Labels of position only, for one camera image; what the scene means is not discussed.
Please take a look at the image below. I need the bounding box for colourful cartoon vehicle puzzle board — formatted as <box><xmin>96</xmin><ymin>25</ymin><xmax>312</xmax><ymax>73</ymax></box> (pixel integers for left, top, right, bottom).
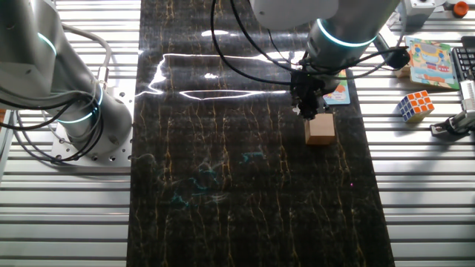
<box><xmin>403</xmin><ymin>35</ymin><xmax>461</xmax><ymax>90</ymax></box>

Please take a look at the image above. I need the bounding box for black base cable bundle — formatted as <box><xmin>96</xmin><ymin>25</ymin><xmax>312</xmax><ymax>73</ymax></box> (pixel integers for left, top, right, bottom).
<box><xmin>0</xmin><ymin>85</ymin><xmax>105</xmax><ymax>165</ymax></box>

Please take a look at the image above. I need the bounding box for grey control box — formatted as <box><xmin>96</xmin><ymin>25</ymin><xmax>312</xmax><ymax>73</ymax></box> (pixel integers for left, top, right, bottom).
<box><xmin>403</xmin><ymin>0</ymin><xmax>437</xmax><ymax>27</ymax></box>

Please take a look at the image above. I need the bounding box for colourful butterfly puzzle board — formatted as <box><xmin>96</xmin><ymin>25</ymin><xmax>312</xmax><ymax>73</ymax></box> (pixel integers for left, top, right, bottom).
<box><xmin>321</xmin><ymin>68</ymin><xmax>352</xmax><ymax>106</ymax></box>

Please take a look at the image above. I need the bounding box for plain wooden block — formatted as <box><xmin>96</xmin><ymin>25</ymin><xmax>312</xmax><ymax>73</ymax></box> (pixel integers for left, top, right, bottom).
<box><xmin>304</xmin><ymin>112</ymin><xmax>337</xmax><ymax>146</ymax></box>

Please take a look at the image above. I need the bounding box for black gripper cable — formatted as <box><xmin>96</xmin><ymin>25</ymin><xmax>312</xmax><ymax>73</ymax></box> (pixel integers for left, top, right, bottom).
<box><xmin>209</xmin><ymin>0</ymin><xmax>411</xmax><ymax>87</ymax></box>

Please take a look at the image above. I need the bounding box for thick grey base cable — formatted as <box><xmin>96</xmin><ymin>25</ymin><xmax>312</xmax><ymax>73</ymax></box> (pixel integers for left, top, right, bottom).
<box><xmin>61</xmin><ymin>23</ymin><xmax>113</xmax><ymax>90</ymax></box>

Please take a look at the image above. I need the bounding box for orange and white Rubik's cube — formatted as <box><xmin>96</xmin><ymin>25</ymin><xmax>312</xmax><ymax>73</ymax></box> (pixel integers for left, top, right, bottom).
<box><xmin>396</xmin><ymin>90</ymin><xmax>436</xmax><ymax>124</ymax></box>

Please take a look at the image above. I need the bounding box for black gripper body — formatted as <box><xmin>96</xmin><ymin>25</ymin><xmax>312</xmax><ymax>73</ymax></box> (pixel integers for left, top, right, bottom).
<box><xmin>289</xmin><ymin>70</ymin><xmax>328</xmax><ymax>108</ymax></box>

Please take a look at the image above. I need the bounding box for orange push button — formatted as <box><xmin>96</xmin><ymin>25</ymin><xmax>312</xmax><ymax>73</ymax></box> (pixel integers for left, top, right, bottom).
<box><xmin>453</xmin><ymin>0</ymin><xmax>470</xmax><ymax>18</ymax></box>

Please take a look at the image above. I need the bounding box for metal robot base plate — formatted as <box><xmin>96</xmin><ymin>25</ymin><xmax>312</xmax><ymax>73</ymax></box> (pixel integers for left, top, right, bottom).
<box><xmin>50</xmin><ymin>77</ymin><xmax>135</xmax><ymax>167</ymax></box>

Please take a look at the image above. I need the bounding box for black marble pattern mat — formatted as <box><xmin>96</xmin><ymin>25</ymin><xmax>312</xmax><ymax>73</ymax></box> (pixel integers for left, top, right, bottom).
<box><xmin>125</xmin><ymin>0</ymin><xmax>396</xmax><ymax>267</ymax></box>

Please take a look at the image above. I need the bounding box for black computer keyboard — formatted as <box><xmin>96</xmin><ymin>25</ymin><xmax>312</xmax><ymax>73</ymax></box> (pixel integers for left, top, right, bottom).
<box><xmin>451</xmin><ymin>36</ymin><xmax>475</xmax><ymax>82</ymax></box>

